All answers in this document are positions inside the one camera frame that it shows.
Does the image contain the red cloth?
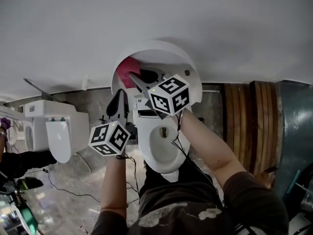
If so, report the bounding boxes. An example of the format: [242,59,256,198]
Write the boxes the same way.
[115,57,142,89]

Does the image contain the white toilet with tank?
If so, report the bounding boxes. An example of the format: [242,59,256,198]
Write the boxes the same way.
[19,99,90,164]

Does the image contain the grey metal bar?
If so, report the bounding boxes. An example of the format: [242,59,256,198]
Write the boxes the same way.
[23,78,53,100]

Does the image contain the dark green metal structure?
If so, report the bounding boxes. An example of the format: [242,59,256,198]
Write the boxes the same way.
[273,79,313,205]

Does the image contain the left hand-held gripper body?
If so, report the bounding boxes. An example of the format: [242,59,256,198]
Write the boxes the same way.
[88,113,138,157]

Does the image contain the person's left forearm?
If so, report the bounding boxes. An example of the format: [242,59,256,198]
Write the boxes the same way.
[100,153,130,214]

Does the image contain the black floor cable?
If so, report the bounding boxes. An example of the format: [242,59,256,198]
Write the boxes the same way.
[43,167,101,203]

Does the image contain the wooden steps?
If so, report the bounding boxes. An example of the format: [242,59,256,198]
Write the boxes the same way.
[221,80,286,189]

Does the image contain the person's right forearm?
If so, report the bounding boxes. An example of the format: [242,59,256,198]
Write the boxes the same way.
[175,108,247,188]

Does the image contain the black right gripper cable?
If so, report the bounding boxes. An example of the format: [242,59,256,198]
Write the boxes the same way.
[171,111,221,198]

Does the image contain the person's dark printed shirt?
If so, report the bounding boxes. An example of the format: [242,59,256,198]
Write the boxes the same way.
[91,171,291,235]

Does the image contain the white toilet lid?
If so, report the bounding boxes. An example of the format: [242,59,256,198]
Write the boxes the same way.
[111,40,203,107]

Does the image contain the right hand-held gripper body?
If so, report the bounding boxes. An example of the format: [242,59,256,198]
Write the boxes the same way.
[144,74,191,120]

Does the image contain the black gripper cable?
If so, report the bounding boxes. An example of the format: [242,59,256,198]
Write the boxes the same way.
[116,154,141,203]
[171,111,221,198]

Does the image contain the person's black trousers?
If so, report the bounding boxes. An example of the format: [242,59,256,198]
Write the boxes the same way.
[141,155,218,188]

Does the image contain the cluttered work table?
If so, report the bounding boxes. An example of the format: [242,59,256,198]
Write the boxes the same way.
[0,189,40,235]

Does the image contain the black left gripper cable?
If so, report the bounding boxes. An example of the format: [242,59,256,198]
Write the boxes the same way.
[116,154,141,203]

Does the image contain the purple cloth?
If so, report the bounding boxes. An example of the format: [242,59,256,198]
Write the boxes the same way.
[0,117,12,132]

